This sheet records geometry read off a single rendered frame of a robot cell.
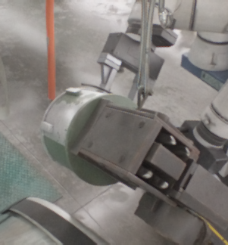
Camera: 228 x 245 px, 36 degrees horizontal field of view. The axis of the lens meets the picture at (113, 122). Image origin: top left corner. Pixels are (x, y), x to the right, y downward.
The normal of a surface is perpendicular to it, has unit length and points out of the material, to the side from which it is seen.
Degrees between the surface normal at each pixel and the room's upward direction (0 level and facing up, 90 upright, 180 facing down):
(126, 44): 65
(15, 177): 0
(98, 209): 0
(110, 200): 0
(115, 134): 43
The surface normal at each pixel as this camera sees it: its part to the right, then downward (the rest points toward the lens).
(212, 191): 0.54, 0.18
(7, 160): 0.00, -0.74
